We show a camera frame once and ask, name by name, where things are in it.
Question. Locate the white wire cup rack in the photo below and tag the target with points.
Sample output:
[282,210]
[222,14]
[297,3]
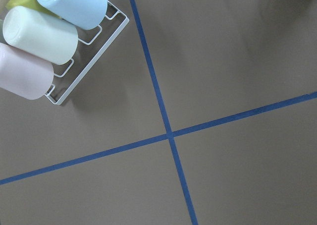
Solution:
[92,44]

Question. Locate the yellow green cup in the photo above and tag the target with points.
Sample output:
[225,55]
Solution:
[32,4]

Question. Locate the pale green cup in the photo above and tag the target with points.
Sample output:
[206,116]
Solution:
[40,34]

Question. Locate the pink plastic cup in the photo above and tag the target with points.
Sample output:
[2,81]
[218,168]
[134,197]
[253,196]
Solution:
[24,74]

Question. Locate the light blue cup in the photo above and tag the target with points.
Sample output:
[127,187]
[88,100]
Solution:
[86,14]

